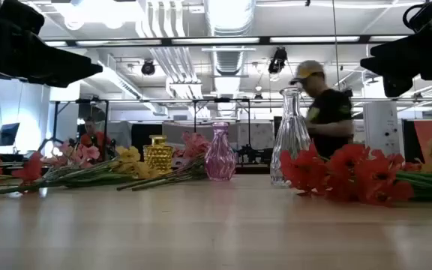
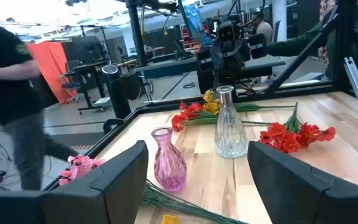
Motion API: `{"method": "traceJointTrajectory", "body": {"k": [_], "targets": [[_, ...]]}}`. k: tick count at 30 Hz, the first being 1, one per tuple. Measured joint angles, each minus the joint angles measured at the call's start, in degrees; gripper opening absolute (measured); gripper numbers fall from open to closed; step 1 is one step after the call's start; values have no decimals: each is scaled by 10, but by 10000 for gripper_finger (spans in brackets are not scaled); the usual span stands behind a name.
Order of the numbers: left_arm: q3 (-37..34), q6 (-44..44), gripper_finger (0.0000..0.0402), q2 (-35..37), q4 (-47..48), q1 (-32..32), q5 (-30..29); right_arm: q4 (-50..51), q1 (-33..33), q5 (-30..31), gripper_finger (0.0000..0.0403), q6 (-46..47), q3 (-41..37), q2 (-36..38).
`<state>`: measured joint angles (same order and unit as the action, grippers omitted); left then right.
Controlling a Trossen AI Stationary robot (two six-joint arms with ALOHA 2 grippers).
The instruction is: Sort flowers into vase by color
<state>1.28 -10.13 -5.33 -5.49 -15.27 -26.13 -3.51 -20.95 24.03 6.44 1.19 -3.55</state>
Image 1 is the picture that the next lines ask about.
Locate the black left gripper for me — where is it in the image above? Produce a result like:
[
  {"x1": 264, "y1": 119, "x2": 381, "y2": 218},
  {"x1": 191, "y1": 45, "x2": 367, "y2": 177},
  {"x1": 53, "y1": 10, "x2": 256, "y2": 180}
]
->
[{"x1": 0, "y1": 0, "x2": 104, "y2": 89}]

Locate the red artificial flower bunch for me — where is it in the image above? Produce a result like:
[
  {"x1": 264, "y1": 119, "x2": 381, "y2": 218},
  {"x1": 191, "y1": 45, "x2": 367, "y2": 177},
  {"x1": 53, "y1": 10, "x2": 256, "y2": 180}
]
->
[
  {"x1": 326, "y1": 143, "x2": 427, "y2": 173},
  {"x1": 0, "y1": 140, "x2": 45, "y2": 196},
  {"x1": 279, "y1": 144, "x2": 432, "y2": 208}
]

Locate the pink glass vase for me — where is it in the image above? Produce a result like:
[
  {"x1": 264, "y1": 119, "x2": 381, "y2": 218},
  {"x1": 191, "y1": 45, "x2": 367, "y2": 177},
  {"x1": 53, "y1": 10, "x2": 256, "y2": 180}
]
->
[{"x1": 204, "y1": 121, "x2": 237, "y2": 182}]

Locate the clear glass vase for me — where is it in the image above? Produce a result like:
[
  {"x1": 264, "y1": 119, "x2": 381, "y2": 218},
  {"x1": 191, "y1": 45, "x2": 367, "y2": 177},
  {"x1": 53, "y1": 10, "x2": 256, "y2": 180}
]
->
[{"x1": 269, "y1": 86, "x2": 312, "y2": 188}]

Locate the yellow glass vase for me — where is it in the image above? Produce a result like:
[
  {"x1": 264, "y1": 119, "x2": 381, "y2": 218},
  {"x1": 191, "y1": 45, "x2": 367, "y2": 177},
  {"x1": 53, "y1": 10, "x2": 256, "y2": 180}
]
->
[{"x1": 142, "y1": 134, "x2": 175, "y2": 175}]

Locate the white pillar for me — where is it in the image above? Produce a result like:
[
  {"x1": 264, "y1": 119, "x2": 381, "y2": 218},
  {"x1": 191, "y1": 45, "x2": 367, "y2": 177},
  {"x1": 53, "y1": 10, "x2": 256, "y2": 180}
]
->
[{"x1": 362, "y1": 100, "x2": 401, "y2": 167}]

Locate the person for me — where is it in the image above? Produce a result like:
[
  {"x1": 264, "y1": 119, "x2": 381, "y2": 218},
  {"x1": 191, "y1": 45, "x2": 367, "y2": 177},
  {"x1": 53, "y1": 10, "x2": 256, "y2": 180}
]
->
[
  {"x1": 289, "y1": 59, "x2": 356, "y2": 159},
  {"x1": 79, "y1": 115, "x2": 113, "y2": 161}
]

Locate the background computer monitor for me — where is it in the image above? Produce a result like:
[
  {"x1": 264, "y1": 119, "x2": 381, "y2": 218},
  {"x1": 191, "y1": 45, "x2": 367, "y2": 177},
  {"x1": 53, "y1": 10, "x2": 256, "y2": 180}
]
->
[{"x1": 0, "y1": 122, "x2": 21, "y2": 148}]

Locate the black ceiling spotlight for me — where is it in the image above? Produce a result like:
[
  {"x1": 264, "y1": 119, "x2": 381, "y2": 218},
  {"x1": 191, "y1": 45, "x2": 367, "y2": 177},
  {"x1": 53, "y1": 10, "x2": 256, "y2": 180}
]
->
[
  {"x1": 268, "y1": 46, "x2": 289, "y2": 75},
  {"x1": 140, "y1": 59, "x2": 157, "y2": 77}
]

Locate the black overhead light beam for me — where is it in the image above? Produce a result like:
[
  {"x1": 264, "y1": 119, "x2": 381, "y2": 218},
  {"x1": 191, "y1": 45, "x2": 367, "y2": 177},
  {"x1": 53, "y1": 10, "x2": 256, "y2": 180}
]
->
[{"x1": 43, "y1": 34, "x2": 412, "y2": 48}]

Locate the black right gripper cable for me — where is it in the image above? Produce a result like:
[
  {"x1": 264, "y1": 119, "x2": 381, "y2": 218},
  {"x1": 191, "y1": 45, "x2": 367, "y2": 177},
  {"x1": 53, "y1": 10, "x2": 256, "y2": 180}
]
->
[{"x1": 402, "y1": 2, "x2": 428, "y2": 33}]

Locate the thin hanging cable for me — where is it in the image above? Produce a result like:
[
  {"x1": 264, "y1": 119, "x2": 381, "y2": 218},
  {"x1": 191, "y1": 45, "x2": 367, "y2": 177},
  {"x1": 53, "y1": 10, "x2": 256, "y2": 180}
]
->
[{"x1": 331, "y1": 0, "x2": 342, "y2": 91}]

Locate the black background rig frame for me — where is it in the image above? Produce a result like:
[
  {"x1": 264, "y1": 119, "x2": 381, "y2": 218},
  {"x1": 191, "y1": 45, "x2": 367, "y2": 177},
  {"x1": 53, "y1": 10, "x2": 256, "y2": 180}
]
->
[{"x1": 191, "y1": 96, "x2": 253, "y2": 166}]

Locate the black aluminium table frame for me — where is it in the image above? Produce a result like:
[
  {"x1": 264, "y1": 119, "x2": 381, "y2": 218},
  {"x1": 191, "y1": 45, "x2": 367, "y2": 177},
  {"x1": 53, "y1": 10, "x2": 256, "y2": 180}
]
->
[{"x1": 234, "y1": 163, "x2": 273, "y2": 175}]

